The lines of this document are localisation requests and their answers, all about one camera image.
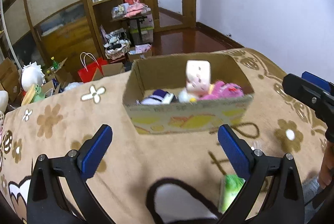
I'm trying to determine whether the wooden wardrobe cabinet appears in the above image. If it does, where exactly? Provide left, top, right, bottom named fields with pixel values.
left=1, top=0, right=116, bottom=72

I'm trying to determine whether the clear storage bin green lid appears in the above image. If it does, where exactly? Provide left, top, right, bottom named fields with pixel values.
left=130, top=14, right=154, bottom=45

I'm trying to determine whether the person's hand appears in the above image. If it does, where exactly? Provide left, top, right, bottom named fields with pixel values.
left=318, top=142, right=334, bottom=189

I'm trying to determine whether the white fluffy plush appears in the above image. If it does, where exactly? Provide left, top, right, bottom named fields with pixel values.
left=178, top=88, right=198, bottom=103

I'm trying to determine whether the cardboard box with bottles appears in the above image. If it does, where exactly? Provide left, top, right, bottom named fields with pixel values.
left=44, top=58, right=74, bottom=89

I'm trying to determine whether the pink swirl roll plush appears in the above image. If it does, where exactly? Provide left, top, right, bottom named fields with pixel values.
left=186, top=60, right=211, bottom=97

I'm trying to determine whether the red paper shopping bag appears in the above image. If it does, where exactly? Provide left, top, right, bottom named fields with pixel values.
left=78, top=52, right=108, bottom=83

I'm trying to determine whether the open cardboard box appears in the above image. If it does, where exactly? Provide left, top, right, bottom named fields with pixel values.
left=122, top=52, right=254, bottom=134

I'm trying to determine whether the green frog plush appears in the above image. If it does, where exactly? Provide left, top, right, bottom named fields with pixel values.
left=22, top=84, right=45, bottom=106

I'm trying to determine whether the green tissue pack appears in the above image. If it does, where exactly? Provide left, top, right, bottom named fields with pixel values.
left=218, top=174, right=245, bottom=213

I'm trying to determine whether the white round plush floor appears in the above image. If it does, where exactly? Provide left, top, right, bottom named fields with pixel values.
left=21, top=62, right=45, bottom=92

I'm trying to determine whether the lace trimmed basket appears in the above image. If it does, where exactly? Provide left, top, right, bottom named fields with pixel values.
left=104, top=39, right=131, bottom=60

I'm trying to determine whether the small cardboard box floor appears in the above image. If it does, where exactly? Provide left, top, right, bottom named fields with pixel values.
left=128, top=43, right=152, bottom=62

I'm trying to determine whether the purple white plush doll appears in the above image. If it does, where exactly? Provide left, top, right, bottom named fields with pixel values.
left=140, top=89, right=178, bottom=105

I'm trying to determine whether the beige floral plush blanket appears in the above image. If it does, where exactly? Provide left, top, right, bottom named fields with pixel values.
left=1, top=48, right=327, bottom=223

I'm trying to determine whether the black side table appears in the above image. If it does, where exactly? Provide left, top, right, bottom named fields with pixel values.
left=110, top=13, right=154, bottom=45

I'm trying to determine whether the green glass bottle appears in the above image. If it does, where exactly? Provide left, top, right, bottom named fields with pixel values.
left=51, top=56, right=59, bottom=71

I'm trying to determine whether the pink bear plush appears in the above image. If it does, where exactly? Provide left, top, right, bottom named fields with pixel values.
left=200, top=81, right=244, bottom=101

